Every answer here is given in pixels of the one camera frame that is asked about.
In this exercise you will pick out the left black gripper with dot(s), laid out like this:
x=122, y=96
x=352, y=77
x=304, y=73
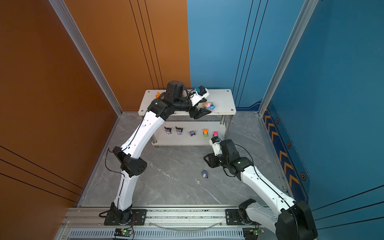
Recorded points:
x=194, y=113

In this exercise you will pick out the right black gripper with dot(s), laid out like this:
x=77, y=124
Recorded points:
x=211, y=159

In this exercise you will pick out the blue Stitch ice-cream toy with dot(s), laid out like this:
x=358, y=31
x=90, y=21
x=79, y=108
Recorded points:
x=208, y=106

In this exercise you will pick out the green orange toy truck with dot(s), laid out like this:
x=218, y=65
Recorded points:
x=205, y=133

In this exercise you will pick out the small blue figure toy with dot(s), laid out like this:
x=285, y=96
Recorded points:
x=204, y=174

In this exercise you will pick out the black white Kuromi figure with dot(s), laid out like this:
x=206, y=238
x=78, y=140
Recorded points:
x=168, y=130

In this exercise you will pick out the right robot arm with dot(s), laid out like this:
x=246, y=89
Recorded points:
x=286, y=217

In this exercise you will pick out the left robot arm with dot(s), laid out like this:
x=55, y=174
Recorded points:
x=176, y=98

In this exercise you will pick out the white two-tier shelf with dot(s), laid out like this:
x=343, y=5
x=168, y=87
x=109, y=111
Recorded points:
x=218, y=120

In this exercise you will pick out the right green circuit board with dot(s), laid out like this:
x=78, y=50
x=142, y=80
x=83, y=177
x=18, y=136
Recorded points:
x=251, y=234

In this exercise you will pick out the green circuit board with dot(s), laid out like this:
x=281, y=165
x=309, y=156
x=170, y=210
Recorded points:
x=251, y=234
x=124, y=234

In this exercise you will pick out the left green circuit board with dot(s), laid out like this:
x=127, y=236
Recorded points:
x=124, y=234

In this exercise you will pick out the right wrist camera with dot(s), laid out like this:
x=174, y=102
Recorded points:
x=215, y=143

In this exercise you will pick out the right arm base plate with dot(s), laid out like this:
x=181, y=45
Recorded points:
x=236, y=217

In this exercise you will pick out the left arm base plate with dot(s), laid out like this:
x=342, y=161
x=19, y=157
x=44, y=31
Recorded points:
x=133, y=217

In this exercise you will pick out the right aluminium corner post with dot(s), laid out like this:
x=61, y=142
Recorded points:
x=295, y=36

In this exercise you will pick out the aluminium corner post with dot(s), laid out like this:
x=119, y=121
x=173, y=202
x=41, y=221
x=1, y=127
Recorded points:
x=75, y=34
x=295, y=36

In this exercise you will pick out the aluminium rail frame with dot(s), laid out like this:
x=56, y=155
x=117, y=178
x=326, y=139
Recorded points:
x=200, y=222

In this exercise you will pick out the left aluminium corner post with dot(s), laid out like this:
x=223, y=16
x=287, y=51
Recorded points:
x=75, y=34

